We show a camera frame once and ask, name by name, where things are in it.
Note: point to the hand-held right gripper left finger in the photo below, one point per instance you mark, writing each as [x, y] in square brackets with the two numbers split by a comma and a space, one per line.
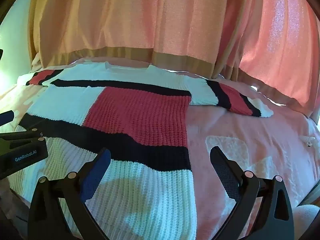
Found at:
[97, 172]

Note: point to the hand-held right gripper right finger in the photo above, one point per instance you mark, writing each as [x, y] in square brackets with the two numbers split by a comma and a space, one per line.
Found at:
[222, 170]

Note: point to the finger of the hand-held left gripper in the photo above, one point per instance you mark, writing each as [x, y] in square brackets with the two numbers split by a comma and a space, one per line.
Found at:
[22, 133]
[5, 117]

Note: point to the white red black knit sweater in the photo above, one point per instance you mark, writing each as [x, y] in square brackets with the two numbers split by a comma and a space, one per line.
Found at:
[140, 115]

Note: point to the pink bed blanket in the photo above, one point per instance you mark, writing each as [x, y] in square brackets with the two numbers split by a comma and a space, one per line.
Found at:
[250, 135]

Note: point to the small white object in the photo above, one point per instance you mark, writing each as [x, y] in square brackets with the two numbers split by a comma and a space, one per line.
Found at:
[308, 142]

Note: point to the white plush item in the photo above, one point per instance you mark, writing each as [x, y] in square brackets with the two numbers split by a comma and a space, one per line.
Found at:
[305, 216]

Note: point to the pink curtain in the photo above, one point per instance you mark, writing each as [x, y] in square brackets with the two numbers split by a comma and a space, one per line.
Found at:
[275, 42]

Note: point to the orange curtain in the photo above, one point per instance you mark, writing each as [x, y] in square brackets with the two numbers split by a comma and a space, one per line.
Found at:
[125, 17]

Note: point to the black frame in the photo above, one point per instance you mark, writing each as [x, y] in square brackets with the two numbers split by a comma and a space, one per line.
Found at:
[1, 55]

